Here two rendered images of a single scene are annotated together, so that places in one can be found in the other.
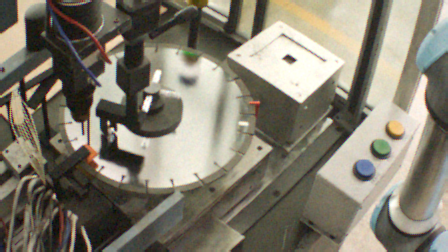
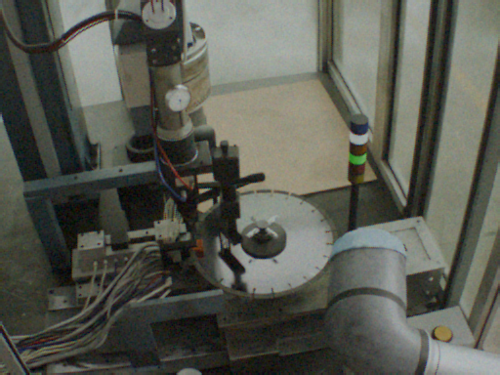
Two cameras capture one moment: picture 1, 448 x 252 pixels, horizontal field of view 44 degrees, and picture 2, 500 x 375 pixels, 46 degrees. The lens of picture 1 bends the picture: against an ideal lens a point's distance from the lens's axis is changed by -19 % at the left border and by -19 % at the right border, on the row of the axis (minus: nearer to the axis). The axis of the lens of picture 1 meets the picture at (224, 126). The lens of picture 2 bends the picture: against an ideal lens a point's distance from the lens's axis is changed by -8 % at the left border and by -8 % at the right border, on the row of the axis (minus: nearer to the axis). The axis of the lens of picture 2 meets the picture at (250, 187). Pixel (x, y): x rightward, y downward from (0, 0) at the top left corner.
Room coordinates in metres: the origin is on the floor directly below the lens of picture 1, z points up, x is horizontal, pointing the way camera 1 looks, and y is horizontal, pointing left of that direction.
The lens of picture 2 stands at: (0.06, -0.65, 2.06)
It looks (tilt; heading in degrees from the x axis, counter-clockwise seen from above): 42 degrees down; 49
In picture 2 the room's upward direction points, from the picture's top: 4 degrees counter-clockwise
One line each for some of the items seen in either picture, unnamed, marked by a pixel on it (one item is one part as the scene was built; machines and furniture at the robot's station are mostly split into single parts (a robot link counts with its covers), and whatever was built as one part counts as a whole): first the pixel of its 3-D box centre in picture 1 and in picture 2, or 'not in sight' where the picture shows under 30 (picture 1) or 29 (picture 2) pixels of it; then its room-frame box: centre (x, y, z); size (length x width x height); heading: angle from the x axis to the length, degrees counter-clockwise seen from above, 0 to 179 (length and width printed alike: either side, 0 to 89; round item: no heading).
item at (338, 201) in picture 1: (365, 169); (406, 354); (0.81, -0.29, 0.82); 0.28 x 0.11 x 0.15; 146
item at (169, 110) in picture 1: (151, 104); (263, 235); (0.76, 0.13, 0.96); 0.11 x 0.11 x 0.03
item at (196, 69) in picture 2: not in sight; (166, 86); (1.04, 0.87, 0.93); 0.31 x 0.31 x 0.36
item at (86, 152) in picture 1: (73, 172); (182, 253); (0.60, 0.23, 0.95); 0.10 x 0.03 x 0.07; 146
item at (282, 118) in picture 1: (284, 84); (397, 267); (1.01, -0.11, 0.82); 0.18 x 0.18 x 0.15; 56
